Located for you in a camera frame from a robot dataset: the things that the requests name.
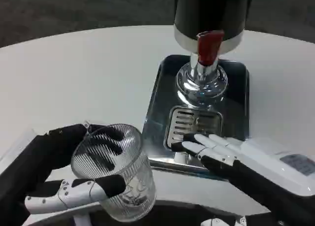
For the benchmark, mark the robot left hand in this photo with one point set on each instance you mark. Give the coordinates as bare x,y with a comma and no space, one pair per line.
37,157

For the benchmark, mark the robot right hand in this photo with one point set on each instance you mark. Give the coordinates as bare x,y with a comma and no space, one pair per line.
265,171

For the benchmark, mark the clear ribbed glass cup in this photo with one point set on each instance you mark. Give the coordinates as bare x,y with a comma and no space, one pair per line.
123,186

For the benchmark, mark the slotted steel drip grid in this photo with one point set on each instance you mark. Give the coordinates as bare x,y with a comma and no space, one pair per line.
182,122

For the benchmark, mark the steel drip tray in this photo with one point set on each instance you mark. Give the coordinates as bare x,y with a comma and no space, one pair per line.
160,117

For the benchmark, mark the red tap lever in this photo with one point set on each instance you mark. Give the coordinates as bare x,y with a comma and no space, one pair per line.
209,46

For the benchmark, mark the black drink dispenser chrome stand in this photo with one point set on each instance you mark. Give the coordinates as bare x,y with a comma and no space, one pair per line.
209,11

